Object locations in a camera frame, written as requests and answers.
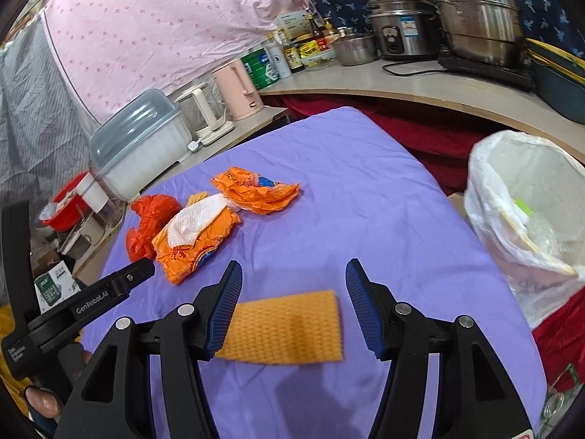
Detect orange plastic wrapper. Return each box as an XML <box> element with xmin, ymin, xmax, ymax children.
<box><xmin>152</xmin><ymin>195</ymin><xmax>241</xmax><ymax>285</ymax></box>

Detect orange foam net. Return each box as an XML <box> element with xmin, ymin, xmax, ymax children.
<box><xmin>216</xmin><ymin>290</ymin><xmax>343</xmax><ymax>366</ymax></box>

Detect red plastic bag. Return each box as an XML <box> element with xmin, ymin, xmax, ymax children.
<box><xmin>126</xmin><ymin>194</ymin><xmax>181</xmax><ymax>263</ymax></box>

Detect orange snack wrapper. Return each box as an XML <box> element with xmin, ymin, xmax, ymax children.
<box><xmin>211</xmin><ymin>166</ymin><xmax>301</xmax><ymax>215</ymax></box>

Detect white foam net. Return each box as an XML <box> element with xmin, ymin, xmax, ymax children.
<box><xmin>167</xmin><ymin>192</ymin><xmax>229</xmax><ymax>248</ymax></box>

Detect white-lined trash bin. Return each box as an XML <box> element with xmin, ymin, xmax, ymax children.
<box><xmin>463</xmin><ymin>131</ymin><xmax>584</xmax><ymax>328</ymax></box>

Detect person's left hand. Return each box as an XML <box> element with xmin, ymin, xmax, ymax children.
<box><xmin>23</xmin><ymin>349</ymin><xmax>93</xmax><ymax>420</ymax></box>

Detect green white carton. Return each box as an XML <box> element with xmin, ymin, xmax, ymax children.
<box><xmin>34</xmin><ymin>260</ymin><xmax>81</xmax><ymax>313</ymax></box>

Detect red container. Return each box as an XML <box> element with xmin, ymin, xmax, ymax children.
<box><xmin>39</xmin><ymin>172</ymin><xmax>89</xmax><ymax>232</ymax></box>

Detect dark red cloth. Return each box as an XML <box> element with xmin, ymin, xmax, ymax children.
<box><xmin>263</xmin><ymin>94</ymin><xmax>584</xmax><ymax>393</ymax></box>

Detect white blender cup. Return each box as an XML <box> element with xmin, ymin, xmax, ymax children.
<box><xmin>75</xmin><ymin>172</ymin><xmax>121</xmax><ymax>227</ymax></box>

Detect clear glass jar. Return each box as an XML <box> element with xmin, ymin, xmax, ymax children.
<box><xmin>536</xmin><ymin>364</ymin><xmax>583</xmax><ymax>438</ymax></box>

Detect dish rack with grey lid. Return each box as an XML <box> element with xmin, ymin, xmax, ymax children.
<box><xmin>89</xmin><ymin>89</ymin><xmax>193</xmax><ymax>201</ymax></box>

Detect grey striped curtain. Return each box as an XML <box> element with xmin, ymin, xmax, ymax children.
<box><xmin>1</xmin><ymin>16</ymin><xmax>96</xmax><ymax>226</ymax></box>

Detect glass electric kettle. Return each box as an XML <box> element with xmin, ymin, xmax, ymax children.
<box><xmin>174</xmin><ymin>82</ymin><xmax>235</xmax><ymax>147</ymax></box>

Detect pink electric kettle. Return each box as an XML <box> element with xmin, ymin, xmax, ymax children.
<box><xmin>212</xmin><ymin>59</ymin><xmax>264</xmax><ymax>121</ymax></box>

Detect black induction cooktop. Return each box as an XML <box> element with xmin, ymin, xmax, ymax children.
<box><xmin>437</xmin><ymin>52</ymin><xmax>535</xmax><ymax>92</ymax></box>

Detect green canister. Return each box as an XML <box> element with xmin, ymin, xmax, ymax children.
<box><xmin>241</xmin><ymin>49</ymin><xmax>280</xmax><ymax>90</ymax></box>

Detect small steel pot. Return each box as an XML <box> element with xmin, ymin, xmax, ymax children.
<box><xmin>331</xmin><ymin>34</ymin><xmax>379</xmax><ymax>67</ymax></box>

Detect white bottle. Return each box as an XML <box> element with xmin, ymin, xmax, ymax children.
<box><xmin>266</xmin><ymin>40</ymin><xmax>293</xmax><ymax>79</ymax></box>

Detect yellow seasoning packet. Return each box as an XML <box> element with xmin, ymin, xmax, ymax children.
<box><xmin>298</xmin><ymin>40</ymin><xmax>321</xmax><ymax>59</ymax></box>

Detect dark soy sauce bottle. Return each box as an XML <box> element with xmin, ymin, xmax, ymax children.
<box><xmin>282</xmin><ymin>38</ymin><xmax>305</xmax><ymax>74</ymax></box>

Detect stacked blue yellow basins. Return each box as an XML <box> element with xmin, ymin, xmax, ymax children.
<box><xmin>525</xmin><ymin>39</ymin><xmax>585</xmax><ymax>125</ymax></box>

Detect steel rice cooker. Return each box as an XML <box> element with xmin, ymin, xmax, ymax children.
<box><xmin>366</xmin><ymin>0</ymin><xmax>441</xmax><ymax>60</ymax></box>

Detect pink dotted curtain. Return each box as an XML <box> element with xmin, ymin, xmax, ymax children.
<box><xmin>45</xmin><ymin>0</ymin><xmax>308</xmax><ymax>123</ymax></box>

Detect white box on shelf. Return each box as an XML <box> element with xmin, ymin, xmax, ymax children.
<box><xmin>275</xmin><ymin>10</ymin><xmax>312</xmax><ymax>41</ymax></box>

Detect large steel steamer pot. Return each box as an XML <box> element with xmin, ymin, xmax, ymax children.
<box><xmin>423</xmin><ymin>0</ymin><xmax>525</xmax><ymax>68</ymax></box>

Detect black power cable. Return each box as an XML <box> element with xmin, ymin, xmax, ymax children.
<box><xmin>381</xmin><ymin>59</ymin><xmax>449</xmax><ymax>78</ymax></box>

